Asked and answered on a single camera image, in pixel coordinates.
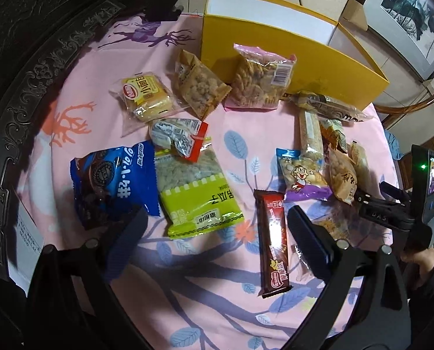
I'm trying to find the purple cartoon snack packet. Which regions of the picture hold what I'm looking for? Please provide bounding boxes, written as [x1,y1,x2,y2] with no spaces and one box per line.
[276,148,332,202]

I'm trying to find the person hand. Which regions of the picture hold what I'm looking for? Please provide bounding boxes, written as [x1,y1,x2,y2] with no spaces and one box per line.
[400,247,434,288]

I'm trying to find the pink patterned tablecloth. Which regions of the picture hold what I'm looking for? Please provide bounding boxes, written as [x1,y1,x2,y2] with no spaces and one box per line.
[16,12,402,350]

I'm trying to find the blue cloth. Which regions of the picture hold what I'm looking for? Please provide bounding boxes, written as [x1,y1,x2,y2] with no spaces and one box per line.
[384,129,404,161]

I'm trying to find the brown nut packet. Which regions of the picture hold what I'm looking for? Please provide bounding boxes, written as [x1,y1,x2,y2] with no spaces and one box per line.
[174,49,232,121]

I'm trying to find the brown chocolate bar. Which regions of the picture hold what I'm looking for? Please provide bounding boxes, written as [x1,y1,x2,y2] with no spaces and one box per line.
[254,190,291,299]

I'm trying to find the pink cookie packet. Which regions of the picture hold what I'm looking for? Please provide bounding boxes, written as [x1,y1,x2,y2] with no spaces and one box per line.
[224,43,298,111]

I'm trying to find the white paper sheet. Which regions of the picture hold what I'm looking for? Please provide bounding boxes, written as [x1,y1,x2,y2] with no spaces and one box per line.
[7,188,45,296]

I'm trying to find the long dark snack bar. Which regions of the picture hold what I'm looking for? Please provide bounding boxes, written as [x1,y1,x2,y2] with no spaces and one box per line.
[282,90,372,123]

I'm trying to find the orange cake packet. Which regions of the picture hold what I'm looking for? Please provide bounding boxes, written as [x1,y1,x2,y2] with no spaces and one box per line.
[349,141,372,192]

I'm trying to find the green melon seed packet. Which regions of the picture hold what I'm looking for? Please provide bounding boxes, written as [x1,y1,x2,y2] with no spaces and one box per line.
[155,137,245,239]

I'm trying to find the kraft peanut packet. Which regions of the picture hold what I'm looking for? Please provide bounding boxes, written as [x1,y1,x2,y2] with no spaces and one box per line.
[328,147,358,205]

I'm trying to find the yellow cardboard box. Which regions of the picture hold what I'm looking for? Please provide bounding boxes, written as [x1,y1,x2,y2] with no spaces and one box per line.
[201,0,389,110]

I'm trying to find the yellow small bread packet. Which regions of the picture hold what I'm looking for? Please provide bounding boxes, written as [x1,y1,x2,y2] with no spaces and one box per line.
[108,72,188,137]

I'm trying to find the orange bread packet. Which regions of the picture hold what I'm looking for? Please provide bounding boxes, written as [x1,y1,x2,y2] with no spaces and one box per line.
[313,205,350,241]

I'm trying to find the green brown seed packet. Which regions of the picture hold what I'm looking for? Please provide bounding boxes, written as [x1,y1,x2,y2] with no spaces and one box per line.
[320,118,348,153]

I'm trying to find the rice cracker bar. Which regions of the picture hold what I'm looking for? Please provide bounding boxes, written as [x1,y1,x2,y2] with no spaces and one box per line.
[298,110,324,164]

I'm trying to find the framed lotus painting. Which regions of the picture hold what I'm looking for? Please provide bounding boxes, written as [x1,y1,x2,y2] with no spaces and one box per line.
[356,0,434,81]

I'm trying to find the white red candy packet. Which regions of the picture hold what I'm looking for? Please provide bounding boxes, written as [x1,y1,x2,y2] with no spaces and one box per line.
[149,118,208,163]

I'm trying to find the wooden chair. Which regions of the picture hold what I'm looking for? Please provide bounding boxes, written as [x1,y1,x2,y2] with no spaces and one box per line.
[375,94,434,190]

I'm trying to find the blue oreo packet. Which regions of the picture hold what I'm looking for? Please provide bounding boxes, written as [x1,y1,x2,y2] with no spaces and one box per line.
[70,140,160,230]

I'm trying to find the dark carved wooden furniture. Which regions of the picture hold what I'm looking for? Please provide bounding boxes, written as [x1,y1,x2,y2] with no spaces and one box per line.
[0,0,180,349]

